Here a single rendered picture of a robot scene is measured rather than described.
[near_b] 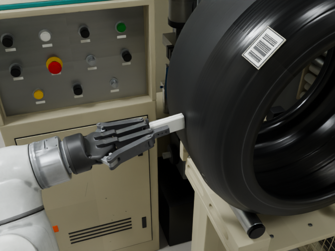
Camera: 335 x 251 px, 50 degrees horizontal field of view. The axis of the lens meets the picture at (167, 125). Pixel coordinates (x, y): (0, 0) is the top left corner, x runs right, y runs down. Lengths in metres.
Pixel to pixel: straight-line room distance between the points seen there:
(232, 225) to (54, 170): 0.48
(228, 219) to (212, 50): 0.47
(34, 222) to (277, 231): 0.63
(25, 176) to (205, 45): 0.40
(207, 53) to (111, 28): 0.61
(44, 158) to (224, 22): 0.40
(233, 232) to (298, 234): 0.20
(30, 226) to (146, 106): 0.77
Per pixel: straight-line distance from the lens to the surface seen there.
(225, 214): 0.97
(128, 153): 0.67
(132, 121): 0.73
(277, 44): 0.59
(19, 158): 0.69
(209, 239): 1.53
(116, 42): 1.25
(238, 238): 0.93
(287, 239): 1.03
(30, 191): 0.69
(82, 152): 0.67
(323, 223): 1.10
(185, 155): 1.11
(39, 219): 0.70
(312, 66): 1.35
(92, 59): 1.23
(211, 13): 0.72
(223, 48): 0.63
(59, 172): 0.68
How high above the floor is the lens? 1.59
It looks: 35 degrees down
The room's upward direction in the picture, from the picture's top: straight up
